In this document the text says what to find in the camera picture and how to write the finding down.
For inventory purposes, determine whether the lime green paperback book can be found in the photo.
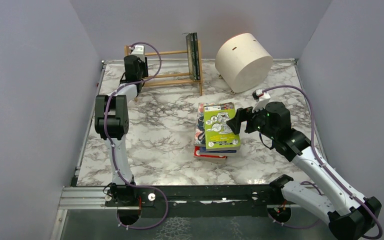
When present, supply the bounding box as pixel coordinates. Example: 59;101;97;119
203;102;241;152

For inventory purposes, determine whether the red spine paperback book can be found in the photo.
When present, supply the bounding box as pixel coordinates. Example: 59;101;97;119
193;146;227;160

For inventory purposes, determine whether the cream cylindrical lamp shade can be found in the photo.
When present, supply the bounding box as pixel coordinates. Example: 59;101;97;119
215;33;274;93

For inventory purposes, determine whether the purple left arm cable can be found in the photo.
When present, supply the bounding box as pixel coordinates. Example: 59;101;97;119
103;41;163;190

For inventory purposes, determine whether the blue cover paperback book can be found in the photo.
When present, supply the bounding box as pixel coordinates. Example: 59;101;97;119
198;147;237;156

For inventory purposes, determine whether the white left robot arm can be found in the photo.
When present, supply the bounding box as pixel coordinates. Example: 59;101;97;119
94;54;149;204

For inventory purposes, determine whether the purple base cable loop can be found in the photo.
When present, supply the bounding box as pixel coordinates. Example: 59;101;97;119
116;190;170;232

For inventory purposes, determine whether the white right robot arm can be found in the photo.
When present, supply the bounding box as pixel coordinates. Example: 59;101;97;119
227;101;382;240

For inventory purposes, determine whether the dark green hardcover book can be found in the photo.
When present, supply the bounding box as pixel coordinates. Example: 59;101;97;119
192;32;201;81

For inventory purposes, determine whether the floral cover book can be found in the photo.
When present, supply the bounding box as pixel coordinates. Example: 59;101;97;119
193;102;215;147

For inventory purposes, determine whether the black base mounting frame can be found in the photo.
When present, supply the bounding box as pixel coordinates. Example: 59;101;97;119
104;184;289;219

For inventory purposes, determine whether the wooden dowel rack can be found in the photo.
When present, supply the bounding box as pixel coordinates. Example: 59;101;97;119
123;40;204;96

